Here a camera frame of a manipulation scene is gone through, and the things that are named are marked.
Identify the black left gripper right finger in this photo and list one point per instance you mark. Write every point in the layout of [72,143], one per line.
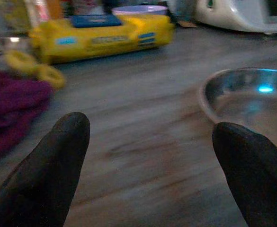
[256,175]

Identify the white kitchen food processor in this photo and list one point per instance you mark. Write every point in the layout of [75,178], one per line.
[242,16]

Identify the blue flat lid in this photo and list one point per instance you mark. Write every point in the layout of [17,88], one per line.
[94,21]

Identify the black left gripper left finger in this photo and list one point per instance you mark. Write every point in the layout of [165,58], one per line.
[46,170]

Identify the shiny steel bowl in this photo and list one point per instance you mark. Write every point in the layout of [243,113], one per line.
[247,106]

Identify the shiny steel vessel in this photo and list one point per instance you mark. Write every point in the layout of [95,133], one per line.
[1,58]

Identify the pink white packet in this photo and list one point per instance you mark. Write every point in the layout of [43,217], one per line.
[37,11]

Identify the brown cardboard piece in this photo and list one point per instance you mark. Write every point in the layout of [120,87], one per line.
[186,24]

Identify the purple fluffy cloth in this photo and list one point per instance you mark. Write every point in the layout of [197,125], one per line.
[12,106]

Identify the small pink bowl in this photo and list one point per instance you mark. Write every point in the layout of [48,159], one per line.
[138,10]

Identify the yellow kitchen wipes package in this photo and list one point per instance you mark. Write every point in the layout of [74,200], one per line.
[100,47]

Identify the orange wooden post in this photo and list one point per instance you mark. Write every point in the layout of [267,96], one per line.
[55,8]

